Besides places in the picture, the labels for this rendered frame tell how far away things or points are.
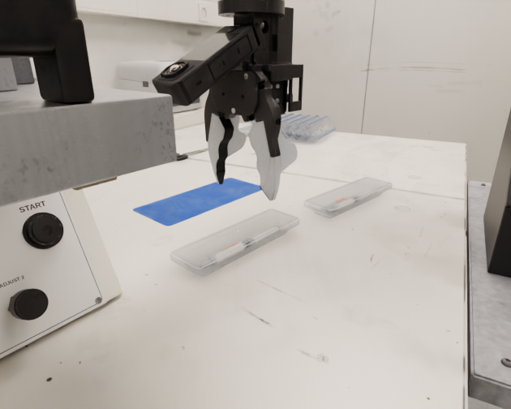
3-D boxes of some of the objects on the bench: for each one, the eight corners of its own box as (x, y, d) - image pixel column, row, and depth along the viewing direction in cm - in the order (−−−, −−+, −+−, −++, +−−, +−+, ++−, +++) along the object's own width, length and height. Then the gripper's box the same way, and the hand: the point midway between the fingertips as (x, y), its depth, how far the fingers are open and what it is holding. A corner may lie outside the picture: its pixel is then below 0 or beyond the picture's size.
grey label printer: (119, 109, 137) (113, 60, 131) (160, 104, 152) (156, 59, 146) (166, 115, 124) (162, 61, 118) (206, 109, 140) (203, 60, 133)
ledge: (-93, 162, 87) (-100, 144, 85) (154, 114, 156) (152, 104, 154) (-20, 182, 74) (-27, 160, 73) (213, 120, 143) (213, 108, 141)
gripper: (335, 0, 38) (322, 192, 46) (237, 10, 47) (239, 170, 55) (283, -10, 32) (277, 212, 40) (182, 5, 42) (194, 183, 49)
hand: (240, 185), depth 45 cm, fingers open, 8 cm apart
